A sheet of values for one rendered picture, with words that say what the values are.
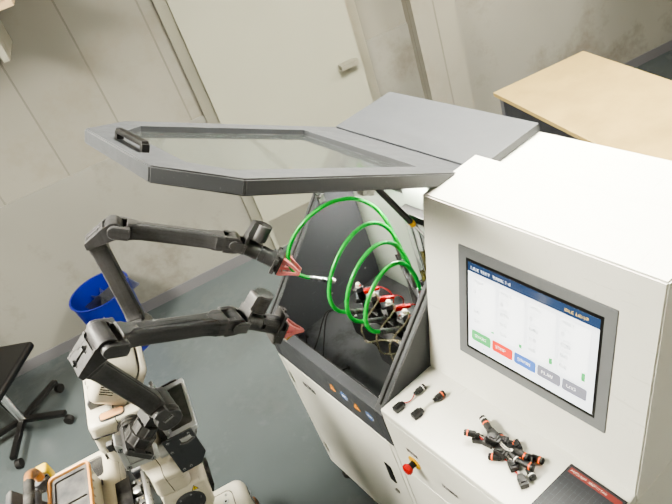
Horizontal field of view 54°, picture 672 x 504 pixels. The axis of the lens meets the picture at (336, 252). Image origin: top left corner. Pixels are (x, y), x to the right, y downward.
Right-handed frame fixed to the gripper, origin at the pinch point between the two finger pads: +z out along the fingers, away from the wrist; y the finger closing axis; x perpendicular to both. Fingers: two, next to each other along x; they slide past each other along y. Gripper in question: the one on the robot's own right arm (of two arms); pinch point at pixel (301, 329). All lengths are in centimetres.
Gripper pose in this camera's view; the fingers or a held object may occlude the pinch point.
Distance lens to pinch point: 203.7
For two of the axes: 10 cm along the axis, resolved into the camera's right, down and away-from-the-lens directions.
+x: -3.9, -4.4, 8.1
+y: 4.1, -8.7, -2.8
